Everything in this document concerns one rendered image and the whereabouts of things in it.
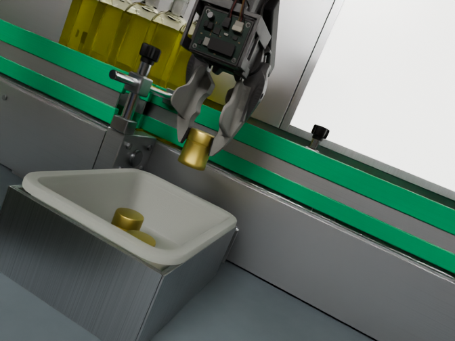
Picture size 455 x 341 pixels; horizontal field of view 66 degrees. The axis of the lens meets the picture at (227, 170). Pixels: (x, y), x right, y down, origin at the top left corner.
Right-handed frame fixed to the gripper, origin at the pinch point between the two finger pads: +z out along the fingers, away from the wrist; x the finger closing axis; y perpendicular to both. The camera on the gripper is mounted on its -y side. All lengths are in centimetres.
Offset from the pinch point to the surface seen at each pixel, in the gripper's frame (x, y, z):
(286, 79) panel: 1.0, -29.9, -15.0
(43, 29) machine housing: -63, -34, -6
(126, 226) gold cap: -2.3, 5.8, 12.0
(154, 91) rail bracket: -12.0, -6.6, -3.1
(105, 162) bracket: -13.0, -2.5, 8.7
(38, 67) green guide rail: -31.5, -4.9, 0.5
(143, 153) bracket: -11.6, -9.3, 6.7
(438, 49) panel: 24.1, -29.9, -29.1
